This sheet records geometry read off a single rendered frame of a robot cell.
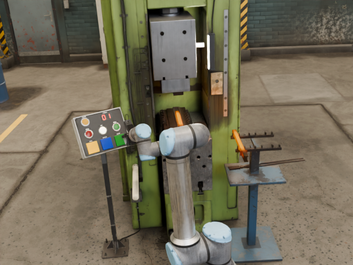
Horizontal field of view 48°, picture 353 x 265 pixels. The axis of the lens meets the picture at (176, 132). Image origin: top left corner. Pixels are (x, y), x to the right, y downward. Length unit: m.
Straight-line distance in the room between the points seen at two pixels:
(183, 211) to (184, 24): 1.31
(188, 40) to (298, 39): 6.55
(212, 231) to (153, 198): 1.35
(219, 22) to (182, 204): 1.46
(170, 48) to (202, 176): 1.00
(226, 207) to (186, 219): 1.60
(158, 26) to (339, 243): 2.19
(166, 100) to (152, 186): 0.73
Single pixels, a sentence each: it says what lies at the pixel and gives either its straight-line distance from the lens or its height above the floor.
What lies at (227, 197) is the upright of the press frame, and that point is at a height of 0.24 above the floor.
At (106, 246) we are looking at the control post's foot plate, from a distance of 3.44.
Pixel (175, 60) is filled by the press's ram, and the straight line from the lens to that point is 2.78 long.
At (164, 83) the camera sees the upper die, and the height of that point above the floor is 1.34.
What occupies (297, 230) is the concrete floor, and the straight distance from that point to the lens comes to 3.60.
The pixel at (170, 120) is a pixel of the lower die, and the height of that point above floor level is 0.99.
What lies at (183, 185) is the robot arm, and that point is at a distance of 1.87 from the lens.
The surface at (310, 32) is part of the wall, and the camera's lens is 9.21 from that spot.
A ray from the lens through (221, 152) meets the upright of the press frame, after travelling 3.24.
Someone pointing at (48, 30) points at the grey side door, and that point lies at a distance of 9.37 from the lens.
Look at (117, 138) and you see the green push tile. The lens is 2.78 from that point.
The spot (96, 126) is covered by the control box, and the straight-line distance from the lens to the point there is 2.76.
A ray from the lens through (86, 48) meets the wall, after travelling 9.20.
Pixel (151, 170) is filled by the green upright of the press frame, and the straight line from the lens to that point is 3.25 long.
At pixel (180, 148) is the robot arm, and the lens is 1.80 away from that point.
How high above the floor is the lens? 2.19
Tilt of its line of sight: 25 degrees down
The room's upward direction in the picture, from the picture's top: 3 degrees counter-clockwise
